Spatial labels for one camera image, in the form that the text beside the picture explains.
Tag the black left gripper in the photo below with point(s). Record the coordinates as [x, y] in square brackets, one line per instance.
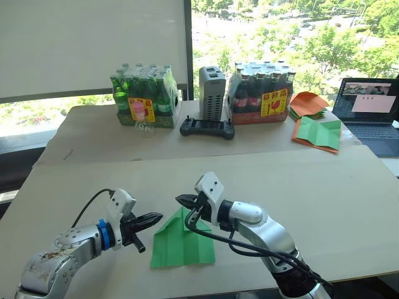
[128, 229]

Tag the green partly folded paper sheet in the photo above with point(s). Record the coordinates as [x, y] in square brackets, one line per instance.
[180, 246]

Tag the green creased paper sheet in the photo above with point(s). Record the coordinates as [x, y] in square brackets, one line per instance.
[319, 132]

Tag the stack of green orange papers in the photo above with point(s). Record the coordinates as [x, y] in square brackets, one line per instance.
[318, 114]

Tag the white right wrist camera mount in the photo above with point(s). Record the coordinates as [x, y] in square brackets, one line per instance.
[210, 187]

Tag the dark open laptop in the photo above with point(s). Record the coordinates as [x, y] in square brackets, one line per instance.
[368, 118]

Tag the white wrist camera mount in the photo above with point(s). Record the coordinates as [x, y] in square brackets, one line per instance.
[120, 202]
[210, 187]

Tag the clear round plastic bottle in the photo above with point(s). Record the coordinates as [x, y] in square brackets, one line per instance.
[143, 127]

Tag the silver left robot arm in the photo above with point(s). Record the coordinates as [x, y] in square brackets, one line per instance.
[71, 246]

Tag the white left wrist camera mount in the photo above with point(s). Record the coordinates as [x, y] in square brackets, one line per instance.
[120, 202]

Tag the shrink-wrapped green glass bottle pack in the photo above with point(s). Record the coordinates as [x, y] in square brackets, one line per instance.
[145, 96]

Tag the black handheld remote controller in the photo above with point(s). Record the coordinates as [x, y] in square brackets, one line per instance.
[207, 127]

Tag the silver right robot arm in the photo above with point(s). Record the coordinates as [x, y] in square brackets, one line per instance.
[265, 232]

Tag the grey vented box device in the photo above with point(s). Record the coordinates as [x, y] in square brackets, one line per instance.
[212, 93]

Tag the white roller blind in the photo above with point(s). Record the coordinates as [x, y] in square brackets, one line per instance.
[90, 46]

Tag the shrink-wrapped dark cola bottle pack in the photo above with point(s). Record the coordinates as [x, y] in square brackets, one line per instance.
[260, 98]

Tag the dark window frame post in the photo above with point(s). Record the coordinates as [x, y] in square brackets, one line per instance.
[188, 46]

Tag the orange folded paper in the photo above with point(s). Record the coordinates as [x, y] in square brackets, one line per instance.
[307, 99]

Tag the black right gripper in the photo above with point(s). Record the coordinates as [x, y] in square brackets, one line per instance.
[204, 208]

